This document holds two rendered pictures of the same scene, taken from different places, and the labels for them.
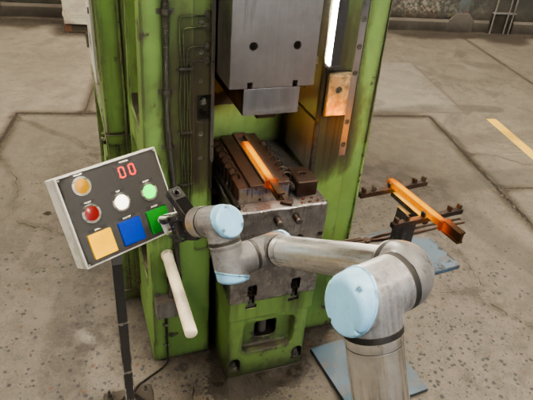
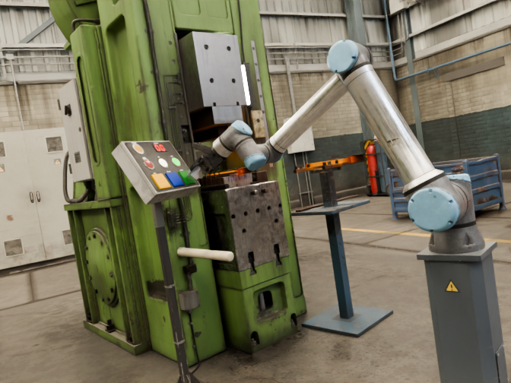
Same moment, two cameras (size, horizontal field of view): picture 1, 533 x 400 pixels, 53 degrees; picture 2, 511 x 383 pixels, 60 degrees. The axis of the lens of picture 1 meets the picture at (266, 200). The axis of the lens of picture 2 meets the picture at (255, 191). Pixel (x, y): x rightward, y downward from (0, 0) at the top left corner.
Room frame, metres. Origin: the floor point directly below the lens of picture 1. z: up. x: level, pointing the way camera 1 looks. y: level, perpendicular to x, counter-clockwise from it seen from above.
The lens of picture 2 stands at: (-0.66, 0.65, 1.00)
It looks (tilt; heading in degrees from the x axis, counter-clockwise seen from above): 3 degrees down; 343
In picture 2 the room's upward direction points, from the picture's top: 9 degrees counter-clockwise
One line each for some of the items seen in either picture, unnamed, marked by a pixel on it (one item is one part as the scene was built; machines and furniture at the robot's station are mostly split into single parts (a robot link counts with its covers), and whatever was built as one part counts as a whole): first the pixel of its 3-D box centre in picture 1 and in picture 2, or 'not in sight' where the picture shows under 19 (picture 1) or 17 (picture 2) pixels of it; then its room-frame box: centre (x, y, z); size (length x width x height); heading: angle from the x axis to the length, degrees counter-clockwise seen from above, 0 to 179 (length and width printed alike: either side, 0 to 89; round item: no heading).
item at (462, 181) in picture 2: not in sight; (449, 197); (0.66, -0.48, 0.79); 0.17 x 0.15 x 0.18; 126
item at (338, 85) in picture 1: (336, 94); (258, 124); (1.95, -0.23, 1.27); 0.09 x 0.02 x 0.17; 112
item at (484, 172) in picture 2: not in sight; (442, 188); (4.20, -3.43, 0.36); 1.20 x 0.80 x 0.72; 16
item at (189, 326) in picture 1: (178, 291); (204, 254); (1.50, 0.30, 0.62); 0.44 x 0.05 x 0.05; 22
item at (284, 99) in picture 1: (251, 78); (207, 121); (1.91, 0.09, 1.32); 0.42 x 0.20 x 0.10; 22
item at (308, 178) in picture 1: (301, 180); (255, 177); (1.83, -0.13, 0.95); 0.12 x 0.08 x 0.06; 22
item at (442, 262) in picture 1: (396, 254); (331, 207); (1.74, -0.54, 0.70); 0.40 x 0.30 x 0.02; 117
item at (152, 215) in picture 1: (158, 219); (186, 178); (1.41, 0.34, 1.01); 0.07 x 0.05 x 0.07; 137
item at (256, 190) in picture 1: (247, 164); (217, 182); (1.91, 0.09, 0.96); 0.42 x 0.20 x 0.09; 22
